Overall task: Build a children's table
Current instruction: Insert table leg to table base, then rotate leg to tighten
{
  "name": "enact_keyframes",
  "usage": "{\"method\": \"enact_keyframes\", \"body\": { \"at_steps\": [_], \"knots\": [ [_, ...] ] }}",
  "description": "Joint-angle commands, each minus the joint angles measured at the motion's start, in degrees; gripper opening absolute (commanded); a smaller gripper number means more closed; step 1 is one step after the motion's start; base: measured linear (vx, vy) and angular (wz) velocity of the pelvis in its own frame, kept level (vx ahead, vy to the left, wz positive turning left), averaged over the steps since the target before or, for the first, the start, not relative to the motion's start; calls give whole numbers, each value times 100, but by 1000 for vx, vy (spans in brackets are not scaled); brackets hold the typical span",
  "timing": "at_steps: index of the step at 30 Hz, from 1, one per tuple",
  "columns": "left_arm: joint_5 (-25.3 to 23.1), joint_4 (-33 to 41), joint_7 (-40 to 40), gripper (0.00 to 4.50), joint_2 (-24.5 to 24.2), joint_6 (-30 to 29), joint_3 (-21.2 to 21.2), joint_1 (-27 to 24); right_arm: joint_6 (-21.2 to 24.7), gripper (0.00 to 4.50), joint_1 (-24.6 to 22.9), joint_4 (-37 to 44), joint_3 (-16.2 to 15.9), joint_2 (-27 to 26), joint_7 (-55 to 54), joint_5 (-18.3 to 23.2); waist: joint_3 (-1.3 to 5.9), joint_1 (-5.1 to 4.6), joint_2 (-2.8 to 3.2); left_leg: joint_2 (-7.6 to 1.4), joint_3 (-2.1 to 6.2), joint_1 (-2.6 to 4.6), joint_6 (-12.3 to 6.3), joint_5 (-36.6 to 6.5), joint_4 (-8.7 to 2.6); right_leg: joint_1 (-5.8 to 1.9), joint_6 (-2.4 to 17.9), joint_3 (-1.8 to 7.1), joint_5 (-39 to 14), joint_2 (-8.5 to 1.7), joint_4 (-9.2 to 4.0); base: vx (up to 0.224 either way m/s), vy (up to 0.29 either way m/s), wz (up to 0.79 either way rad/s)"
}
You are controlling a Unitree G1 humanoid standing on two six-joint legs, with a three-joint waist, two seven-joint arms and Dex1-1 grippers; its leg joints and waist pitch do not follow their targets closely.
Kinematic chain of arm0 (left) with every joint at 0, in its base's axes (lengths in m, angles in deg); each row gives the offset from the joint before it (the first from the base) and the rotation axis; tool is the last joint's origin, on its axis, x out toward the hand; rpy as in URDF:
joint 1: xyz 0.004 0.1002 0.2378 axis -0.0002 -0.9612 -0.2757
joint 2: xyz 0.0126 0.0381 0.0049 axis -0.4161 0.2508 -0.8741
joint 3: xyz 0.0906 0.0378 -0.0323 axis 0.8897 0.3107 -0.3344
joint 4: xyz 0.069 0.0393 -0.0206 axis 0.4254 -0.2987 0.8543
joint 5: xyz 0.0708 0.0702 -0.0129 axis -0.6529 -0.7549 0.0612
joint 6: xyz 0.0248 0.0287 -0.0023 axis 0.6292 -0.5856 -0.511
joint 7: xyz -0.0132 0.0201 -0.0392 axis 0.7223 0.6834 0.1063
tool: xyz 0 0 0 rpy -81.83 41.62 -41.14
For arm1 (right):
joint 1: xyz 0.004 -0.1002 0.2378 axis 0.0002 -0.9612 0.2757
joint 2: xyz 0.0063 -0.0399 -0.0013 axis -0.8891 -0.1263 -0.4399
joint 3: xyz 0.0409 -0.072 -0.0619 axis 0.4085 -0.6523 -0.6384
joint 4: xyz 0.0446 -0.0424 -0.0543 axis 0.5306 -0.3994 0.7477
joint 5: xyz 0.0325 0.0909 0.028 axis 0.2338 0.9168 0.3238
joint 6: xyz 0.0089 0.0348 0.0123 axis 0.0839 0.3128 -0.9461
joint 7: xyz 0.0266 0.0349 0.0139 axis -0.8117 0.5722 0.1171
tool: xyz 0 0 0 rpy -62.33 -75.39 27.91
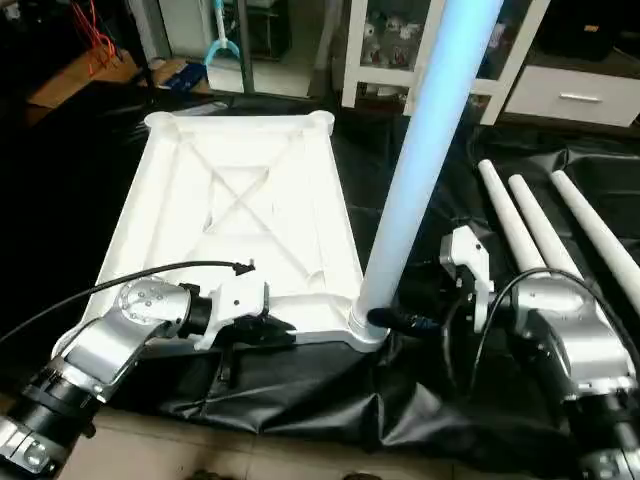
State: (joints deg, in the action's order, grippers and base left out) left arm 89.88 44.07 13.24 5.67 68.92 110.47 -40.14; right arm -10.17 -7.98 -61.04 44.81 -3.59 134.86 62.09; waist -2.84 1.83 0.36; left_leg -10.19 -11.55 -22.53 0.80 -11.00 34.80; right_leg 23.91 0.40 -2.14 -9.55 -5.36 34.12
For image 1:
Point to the blue box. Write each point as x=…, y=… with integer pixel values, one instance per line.
x=188, y=75

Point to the dark metal stand pole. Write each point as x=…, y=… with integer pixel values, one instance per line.
x=244, y=45

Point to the white plastic table leg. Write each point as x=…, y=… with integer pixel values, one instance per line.
x=510, y=215
x=600, y=235
x=430, y=150
x=545, y=230

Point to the grey metal stand pole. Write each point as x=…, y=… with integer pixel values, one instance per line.
x=150, y=40

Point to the white drawer unit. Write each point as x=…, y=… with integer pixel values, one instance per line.
x=575, y=97

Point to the teal and white pole tool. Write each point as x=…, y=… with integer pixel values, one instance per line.
x=222, y=40

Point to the black mat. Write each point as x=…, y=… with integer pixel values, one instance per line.
x=300, y=400

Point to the white glass-door cabinet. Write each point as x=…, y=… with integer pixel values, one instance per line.
x=390, y=50

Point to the white plastic table top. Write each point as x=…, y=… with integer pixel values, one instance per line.
x=240, y=190

